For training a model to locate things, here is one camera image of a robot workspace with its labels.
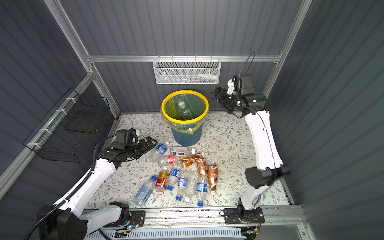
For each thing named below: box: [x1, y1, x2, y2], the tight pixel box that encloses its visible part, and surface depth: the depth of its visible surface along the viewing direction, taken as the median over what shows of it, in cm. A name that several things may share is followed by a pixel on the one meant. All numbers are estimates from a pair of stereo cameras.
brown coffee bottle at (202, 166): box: [197, 157, 207, 176], surface depth 88 cm
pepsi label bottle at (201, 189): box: [196, 174, 208, 207], surface depth 79 cm
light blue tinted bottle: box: [132, 175, 158, 206], surface depth 80 cm
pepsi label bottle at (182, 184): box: [175, 177, 188, 201], surface depth 82 cm
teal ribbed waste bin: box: [171, 124, 204, 147], surface depth 105 cm
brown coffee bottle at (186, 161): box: [181, 152, 205, 167], surface depth 91 cm
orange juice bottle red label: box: [155, 170, 169, 190], surface depth 82 cm
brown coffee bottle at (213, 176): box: [208, 165, 219, 196], surface depth 84 cm
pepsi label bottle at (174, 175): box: [166, 168, 181, 191], surface depth 85 cm
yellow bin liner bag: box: [160, 89, 209, 135], surface depth 93 cm
